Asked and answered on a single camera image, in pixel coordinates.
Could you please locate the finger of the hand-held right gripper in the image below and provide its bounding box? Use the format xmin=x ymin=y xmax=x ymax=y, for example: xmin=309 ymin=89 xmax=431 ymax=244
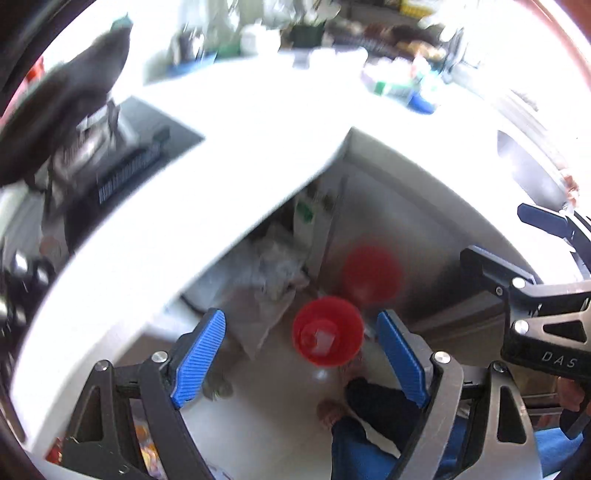
xmin=517 ymin=203 xmax=591 ymax=278
xmin=460 ymin=246 xmax=591 ymax=319

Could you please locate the beige crumpled paper bag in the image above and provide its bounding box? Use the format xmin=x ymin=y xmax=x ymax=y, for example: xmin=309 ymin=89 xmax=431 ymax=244
xmin=252 ymin=226 xmax=310 ymax=301

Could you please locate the blue wrapper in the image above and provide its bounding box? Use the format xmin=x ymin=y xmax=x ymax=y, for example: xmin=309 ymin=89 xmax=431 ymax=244
xmin=409 ymin=90 xmax=437 ymax=114

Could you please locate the blue cloth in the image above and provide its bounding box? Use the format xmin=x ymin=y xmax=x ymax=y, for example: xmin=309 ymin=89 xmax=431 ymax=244
xmin=536 ymin=429 xmax=591 ymax=480

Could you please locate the green white packet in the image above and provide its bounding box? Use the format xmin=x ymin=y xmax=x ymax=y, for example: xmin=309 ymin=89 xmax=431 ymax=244
xmin=362 ymin=65 xmax=416 ymax=97

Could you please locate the pink patterned slipper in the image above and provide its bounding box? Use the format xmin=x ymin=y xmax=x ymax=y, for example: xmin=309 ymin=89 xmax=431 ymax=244
xmin=344 ymin=357 xmax=370 ymax=384
xmin=318 ymin=401 xmax=349 ymax=430

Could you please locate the black glass stove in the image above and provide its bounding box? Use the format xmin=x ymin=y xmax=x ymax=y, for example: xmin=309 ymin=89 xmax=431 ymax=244
xmin=46 ymin=97 xmax=206 ymax=250

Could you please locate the red plastic bucket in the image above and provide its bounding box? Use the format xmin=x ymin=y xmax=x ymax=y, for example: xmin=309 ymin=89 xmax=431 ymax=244
xmin=292 ymin=296 xmax=365 ymax=367

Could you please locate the person's leg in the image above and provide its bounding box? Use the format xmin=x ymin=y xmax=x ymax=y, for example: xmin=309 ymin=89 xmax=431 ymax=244
xmin=332 ymin=415 xmax=402 ymax=480
xmin=346 ymin=378 xmax=467 ymax=462

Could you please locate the person's right leg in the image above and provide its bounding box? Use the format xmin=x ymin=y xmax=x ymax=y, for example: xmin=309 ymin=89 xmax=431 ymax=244
xmin=346 ymin=378 xmax=467 ymax=462

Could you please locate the white box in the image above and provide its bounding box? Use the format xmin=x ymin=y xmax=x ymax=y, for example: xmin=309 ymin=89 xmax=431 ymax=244
xmin=293 ymin=48 xmax=368 ymax=70

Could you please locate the flat white woven sack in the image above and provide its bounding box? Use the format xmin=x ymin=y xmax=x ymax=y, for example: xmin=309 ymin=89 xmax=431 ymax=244
xmin=231 ymin=291 xmax=296 ymax=361

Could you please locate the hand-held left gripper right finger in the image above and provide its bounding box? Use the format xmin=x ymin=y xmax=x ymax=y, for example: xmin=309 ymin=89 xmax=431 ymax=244
xmin=376 ymin=309 xmax=543 ymax=480

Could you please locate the black wok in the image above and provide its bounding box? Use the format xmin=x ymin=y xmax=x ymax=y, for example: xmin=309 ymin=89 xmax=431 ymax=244
xmin=0 ymin=23 xmax=134 ymax=185

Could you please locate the embossed metal cabinet door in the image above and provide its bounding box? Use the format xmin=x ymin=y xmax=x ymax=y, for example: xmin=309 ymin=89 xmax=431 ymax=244
xmin=323 ymin=171 xmax=509 ymax=333

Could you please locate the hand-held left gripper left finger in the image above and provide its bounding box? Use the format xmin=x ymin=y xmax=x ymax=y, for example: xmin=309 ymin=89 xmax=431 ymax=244
xmin=62 ymin=308 xmax=227 ymax=480

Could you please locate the person's right hand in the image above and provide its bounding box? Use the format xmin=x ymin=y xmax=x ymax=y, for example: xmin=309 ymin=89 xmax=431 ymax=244
xmin=556 ymin=378 xmax=583 ymax=411

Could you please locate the person's left leg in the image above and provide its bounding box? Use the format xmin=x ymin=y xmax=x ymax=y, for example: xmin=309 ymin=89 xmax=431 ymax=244
xmin=332 ymin=415 xmax=402 ymax=480

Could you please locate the green white carton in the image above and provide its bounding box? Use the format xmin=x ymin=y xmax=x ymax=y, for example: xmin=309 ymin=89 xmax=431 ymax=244
xmin=295 ymin=194 xmax=319 ymax=236

